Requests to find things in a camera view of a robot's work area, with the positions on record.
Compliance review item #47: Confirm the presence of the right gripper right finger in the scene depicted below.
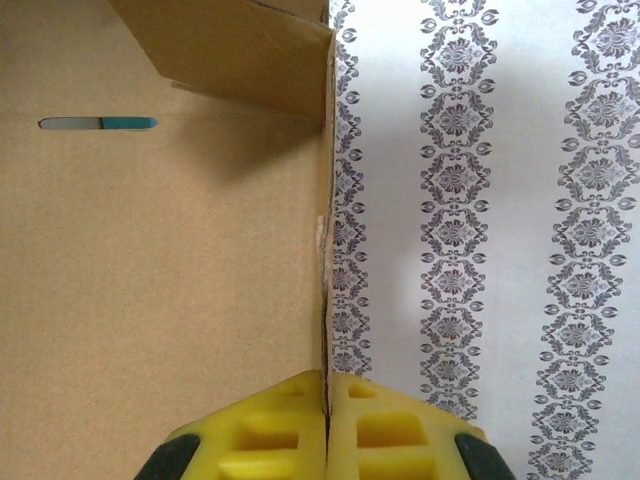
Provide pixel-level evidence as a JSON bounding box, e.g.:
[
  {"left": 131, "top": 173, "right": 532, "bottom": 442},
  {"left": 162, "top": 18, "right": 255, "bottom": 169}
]
[{"left": 327, "top": 372, "right": 519, "bottom": 480}]

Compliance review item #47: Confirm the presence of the brown cardboard box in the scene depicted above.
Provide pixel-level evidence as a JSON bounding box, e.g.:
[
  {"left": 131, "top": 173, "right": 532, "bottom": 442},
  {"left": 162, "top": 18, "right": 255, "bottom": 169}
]
[{"left": 0, "top": 0, "right": 337, "bottom": 480}]

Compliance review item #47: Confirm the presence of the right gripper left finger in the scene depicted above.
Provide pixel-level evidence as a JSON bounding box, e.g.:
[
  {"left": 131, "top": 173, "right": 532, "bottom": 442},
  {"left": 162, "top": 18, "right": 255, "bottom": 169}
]
[{"left": 134, "top": 369, "right": 329, "bottom": 480}]

